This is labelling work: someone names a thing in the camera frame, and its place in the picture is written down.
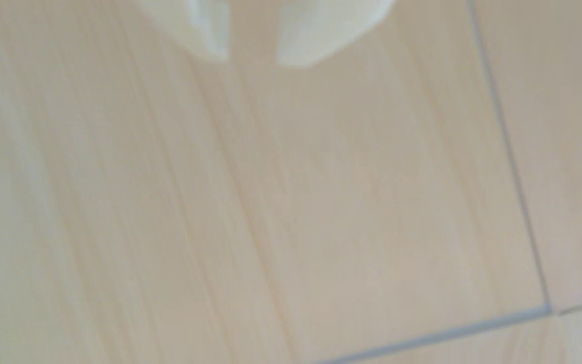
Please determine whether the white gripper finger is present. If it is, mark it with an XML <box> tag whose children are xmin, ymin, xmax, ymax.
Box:
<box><xmin>137</xmin><ymin>0</ymin><xmax>231</xmax><ymax>62</ymax></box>
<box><xmin>275</xmin><ymin>0</ymin><xmax>397</xmax><ymax>68</ymax></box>

